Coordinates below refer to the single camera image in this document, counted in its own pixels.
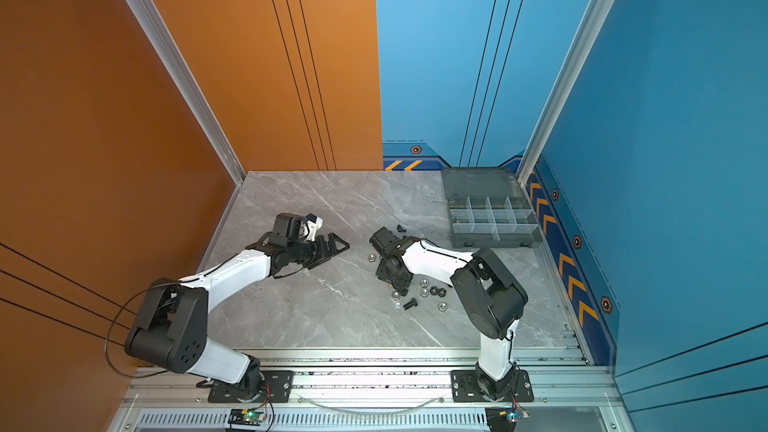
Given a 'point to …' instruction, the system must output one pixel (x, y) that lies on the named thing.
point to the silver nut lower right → (443, 306)
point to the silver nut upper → (424, 282)
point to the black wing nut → (400, 229)
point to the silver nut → (395, 296)
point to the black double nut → (434, 290)
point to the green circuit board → (246, 417)
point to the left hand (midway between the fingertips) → (341, 248)
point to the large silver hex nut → (372, 257)
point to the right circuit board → (502, 419)
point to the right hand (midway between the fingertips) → (383, 279)
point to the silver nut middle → (424, 292)
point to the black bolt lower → (413, 302)
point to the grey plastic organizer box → (489, 209)
